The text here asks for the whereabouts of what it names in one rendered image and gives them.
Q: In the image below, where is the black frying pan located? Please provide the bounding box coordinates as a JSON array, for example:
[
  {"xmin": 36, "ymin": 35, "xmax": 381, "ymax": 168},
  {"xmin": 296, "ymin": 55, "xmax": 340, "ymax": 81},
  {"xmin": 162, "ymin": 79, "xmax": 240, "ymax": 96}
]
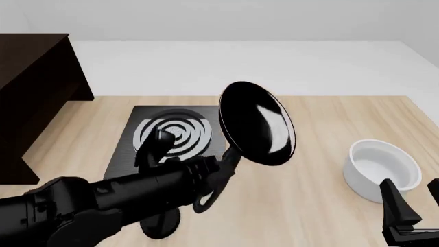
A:
[{"xmin": 191, "ymin": 80, "xmax": 297, "ymax": 215}]

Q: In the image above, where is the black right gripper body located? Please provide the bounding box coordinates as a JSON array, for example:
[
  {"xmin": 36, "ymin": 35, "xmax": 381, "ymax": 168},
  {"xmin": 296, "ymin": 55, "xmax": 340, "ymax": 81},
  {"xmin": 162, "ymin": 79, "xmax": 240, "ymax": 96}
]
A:
[{"xmin": 381, "ymin": 222, "xmax": 439, "ymax": 244}]

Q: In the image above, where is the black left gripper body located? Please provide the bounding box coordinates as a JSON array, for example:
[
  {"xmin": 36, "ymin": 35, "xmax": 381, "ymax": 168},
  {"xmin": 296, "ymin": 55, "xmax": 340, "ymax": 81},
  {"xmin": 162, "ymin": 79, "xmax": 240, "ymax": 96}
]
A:
[{"xmin": 186, "ymin": 155, "xmax": 224, "ymax": 200}]

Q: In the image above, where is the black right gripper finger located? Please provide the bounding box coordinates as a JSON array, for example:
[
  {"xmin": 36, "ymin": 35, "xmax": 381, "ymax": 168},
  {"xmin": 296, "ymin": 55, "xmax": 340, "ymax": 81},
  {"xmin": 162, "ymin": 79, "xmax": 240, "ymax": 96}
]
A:
[
  {"xmin": 426, "ymin": 177, "xmax": 439, "ymax": 207},
  {"xmin": 379, "ymin": 178, "xmax": 423, "ymax": 228}
]

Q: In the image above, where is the round black stove knob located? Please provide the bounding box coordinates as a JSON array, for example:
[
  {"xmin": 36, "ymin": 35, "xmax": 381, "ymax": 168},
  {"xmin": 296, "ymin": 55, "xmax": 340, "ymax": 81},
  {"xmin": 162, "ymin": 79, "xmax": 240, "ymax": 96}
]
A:
[{"xmin": 139, "ymin": 205, "xmax": 182, "ymax": 241}]

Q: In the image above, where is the flat black stove plate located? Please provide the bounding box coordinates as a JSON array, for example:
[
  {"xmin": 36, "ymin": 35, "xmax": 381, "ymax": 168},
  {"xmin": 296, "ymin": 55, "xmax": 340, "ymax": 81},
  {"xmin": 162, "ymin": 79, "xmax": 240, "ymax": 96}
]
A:
[{"xmin": 102, "ymin": 105, "xmax": 230, "ymax": 181}]

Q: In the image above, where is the white bowl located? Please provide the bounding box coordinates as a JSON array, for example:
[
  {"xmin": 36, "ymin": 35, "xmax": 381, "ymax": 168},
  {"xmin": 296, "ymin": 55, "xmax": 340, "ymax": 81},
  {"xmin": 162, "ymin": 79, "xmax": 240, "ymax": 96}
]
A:
[{"xmin": 342, "ymin": 138, "xmax": 423, "ymax": 204}]

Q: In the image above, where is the dark brown wooden cabinet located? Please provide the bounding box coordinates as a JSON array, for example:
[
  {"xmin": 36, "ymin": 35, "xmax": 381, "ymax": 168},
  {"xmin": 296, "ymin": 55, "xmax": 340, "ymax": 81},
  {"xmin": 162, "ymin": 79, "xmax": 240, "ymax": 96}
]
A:
[{"xmin": 0, "ymin": 33, "xmax": 95, "ymax": 185}]

